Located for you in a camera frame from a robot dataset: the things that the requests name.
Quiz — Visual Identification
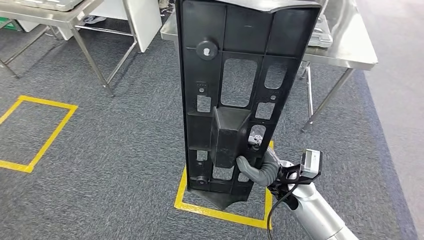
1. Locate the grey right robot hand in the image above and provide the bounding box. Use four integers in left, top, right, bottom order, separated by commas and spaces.
235, 132, 271, 187

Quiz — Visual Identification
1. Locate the black plastic panel part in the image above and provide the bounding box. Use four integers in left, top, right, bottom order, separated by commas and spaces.
174, 0, 323, 212

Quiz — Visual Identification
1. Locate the steel workbench table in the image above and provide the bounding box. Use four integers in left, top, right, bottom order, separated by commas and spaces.
159, 0, 379, 133

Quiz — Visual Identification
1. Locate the stamped sheet metal plate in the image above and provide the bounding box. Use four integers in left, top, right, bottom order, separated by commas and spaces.
307, 13, 334, 49

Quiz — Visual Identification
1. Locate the white board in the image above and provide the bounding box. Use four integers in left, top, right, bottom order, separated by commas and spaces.
89, 0, 164, 54

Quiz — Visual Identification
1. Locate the steel side table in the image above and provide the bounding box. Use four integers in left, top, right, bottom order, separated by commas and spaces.
0, 0, 139, 98

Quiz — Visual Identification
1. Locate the green plastic crate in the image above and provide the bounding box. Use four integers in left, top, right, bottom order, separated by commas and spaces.
0, 16, 18, 33

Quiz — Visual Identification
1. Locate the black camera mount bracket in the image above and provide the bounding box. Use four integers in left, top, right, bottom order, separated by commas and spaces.
266, 161, 322, 201

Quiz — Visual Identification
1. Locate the black camera cable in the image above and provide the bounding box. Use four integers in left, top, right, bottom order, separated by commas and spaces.
265, 185, 301, 240

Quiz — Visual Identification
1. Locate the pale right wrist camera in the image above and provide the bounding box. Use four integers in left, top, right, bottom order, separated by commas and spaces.
299, 149, 324, 179

